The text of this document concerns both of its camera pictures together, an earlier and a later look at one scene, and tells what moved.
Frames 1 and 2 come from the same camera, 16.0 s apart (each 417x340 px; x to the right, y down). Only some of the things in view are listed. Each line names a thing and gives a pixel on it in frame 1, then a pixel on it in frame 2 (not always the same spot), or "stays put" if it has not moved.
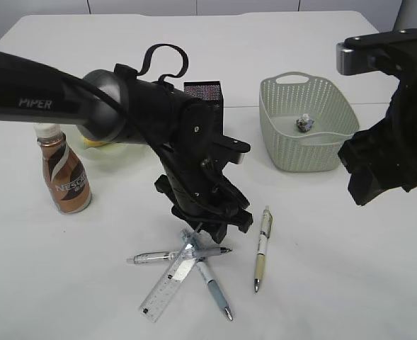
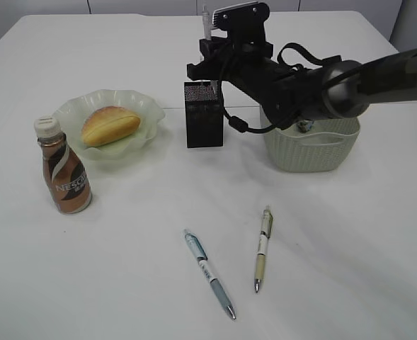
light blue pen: x=202 y=262 stays put
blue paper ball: x=304 y=122 stays put
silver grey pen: x=177 y=255 → x=207 y=34
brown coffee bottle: x=66 y=176 stays put
